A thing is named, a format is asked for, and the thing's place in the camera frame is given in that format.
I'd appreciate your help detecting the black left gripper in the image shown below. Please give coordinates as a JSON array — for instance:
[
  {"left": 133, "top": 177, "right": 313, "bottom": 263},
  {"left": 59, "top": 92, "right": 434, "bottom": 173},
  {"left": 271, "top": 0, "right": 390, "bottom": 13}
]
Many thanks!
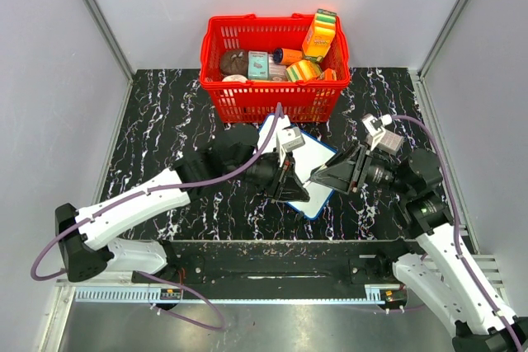
[{"left": 227, "top": 146, "right": 311, "bottom": 204}]

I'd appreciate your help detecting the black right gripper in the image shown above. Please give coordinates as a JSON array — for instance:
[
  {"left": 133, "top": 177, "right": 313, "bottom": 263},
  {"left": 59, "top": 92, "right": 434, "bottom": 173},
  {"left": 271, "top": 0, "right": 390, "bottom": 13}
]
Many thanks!
[{"left": 310, "top": 139, "right": 412, "bottom": 195}]

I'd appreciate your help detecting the blue framed whiteboard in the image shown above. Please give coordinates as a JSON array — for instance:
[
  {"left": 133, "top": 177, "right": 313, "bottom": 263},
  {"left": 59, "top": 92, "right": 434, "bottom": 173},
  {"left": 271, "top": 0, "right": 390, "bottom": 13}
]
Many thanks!
[{"left": 257, "top": 114, "right": 336, "bottom": 220}]

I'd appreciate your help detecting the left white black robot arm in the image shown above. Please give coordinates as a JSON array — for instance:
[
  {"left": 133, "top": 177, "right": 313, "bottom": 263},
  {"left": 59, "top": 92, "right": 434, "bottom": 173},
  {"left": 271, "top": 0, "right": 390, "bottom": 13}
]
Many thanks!
[{"left": 55, "top": 124, "right": 309, "bottom": 283}]

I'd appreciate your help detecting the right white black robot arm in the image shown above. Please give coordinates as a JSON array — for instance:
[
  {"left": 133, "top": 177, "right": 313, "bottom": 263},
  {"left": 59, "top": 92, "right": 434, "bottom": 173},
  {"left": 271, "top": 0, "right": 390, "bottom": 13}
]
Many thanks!
[{"left": 310, "top": 143, "right": 527, "bottom": 351}]

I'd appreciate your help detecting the pink white eraser box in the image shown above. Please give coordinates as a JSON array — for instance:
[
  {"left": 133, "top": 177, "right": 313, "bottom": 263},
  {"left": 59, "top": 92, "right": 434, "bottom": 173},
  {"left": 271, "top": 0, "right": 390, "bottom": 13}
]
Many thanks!
[{"left": 377, "top": 130, "right": 404, "bottom": 155}]

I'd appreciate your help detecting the orange snack packet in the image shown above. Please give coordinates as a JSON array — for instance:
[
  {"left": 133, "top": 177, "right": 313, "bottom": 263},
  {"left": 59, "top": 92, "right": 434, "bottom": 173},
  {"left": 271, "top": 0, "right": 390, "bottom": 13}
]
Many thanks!
[{"left": 318, "top": 68, "right": 337, "bottom": 81}]

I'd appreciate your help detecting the red plastic shopping basket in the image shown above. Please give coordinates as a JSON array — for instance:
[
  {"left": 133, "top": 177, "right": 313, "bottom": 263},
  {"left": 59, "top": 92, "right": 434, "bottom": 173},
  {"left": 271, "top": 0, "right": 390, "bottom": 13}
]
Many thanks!
[{"left": 200, "top": 9, "right": 350, "bottom": 123}]

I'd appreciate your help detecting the yellow green sponge pack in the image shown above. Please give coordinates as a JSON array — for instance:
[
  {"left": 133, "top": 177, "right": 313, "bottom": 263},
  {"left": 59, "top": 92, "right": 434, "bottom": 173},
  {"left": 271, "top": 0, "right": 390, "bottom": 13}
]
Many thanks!
[{"left": 285, "top": 59, "right": 322, "bottom": 82}]

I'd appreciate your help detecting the pink white small box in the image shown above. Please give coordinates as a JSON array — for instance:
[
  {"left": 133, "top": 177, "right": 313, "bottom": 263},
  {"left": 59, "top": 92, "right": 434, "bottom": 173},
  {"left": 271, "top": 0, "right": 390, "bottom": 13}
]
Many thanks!
[{"left": 268, "top": 54, "right": 288, "bottom": 82}]

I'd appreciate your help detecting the white round lid container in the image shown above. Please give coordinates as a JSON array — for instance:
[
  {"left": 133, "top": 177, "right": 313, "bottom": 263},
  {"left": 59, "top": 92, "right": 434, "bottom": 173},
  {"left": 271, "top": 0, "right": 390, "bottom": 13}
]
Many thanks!
[{"left": 222, "top": 74, "right": 248, "bottom": 83}]

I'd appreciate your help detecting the orange blue-capped bottle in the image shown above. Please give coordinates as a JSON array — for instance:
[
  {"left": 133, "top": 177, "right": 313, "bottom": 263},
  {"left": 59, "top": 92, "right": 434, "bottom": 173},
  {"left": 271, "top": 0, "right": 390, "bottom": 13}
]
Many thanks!
[{"left": 272, "top": 48, "right": 304, "bottom": 66}]

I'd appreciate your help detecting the teal small box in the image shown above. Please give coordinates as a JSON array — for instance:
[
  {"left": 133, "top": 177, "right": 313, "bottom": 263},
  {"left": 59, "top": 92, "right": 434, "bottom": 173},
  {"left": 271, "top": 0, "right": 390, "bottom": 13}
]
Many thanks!
[{"left": 247, "top": 50, "right": 269, "bottom": 81}]

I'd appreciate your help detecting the orange juice carton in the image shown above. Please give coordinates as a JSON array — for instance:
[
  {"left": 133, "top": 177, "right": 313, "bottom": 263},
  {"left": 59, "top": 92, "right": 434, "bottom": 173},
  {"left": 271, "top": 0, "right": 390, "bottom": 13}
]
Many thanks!
[{"left": 302, "top": 9, "right": 337, "bottom": 63}]

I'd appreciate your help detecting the brown round bread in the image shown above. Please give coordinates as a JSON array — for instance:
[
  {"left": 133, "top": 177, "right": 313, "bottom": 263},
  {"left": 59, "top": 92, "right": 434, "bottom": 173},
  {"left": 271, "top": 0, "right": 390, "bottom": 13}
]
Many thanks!
[{"left": 219, "top": 49, "right": 248, "bottom": 76}]

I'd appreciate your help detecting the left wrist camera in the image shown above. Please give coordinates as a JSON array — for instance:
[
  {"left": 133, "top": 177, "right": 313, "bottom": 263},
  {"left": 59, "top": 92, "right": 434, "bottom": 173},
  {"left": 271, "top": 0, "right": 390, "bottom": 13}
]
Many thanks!
[{"left": 276, "top": 126, "right": 305, "bottom": 153}]

